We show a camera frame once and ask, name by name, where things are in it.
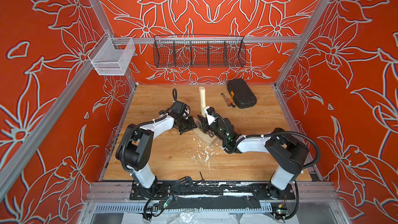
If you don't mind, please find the light wooden block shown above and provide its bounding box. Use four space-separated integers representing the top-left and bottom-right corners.
193 128 218 147

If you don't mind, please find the wooden handle claw hammer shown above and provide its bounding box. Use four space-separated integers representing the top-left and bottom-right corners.
198 86 215 138

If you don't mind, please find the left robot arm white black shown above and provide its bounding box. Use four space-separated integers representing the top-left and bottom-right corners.
115 88 197 200

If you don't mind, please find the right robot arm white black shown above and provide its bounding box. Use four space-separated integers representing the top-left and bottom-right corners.
198 114 321 199

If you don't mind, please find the orange black screwdriver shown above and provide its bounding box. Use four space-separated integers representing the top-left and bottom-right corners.
227 97 236 108

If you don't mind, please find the silver ratchet wrench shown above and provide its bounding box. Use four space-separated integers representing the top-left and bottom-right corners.
221 93 232 107

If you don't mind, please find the black plastic tool case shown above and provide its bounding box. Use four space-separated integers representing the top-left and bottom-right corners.
227 78 257 109

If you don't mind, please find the white mesh basket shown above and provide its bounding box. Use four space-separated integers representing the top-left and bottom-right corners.
88 32 136 76

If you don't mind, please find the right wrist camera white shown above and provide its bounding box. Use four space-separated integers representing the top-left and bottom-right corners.
204 106 217 126

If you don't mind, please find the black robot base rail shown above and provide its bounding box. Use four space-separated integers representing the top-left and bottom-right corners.
130 176 295 201

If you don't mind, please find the black wire basket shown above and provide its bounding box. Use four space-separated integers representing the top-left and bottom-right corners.
153 34 247 68

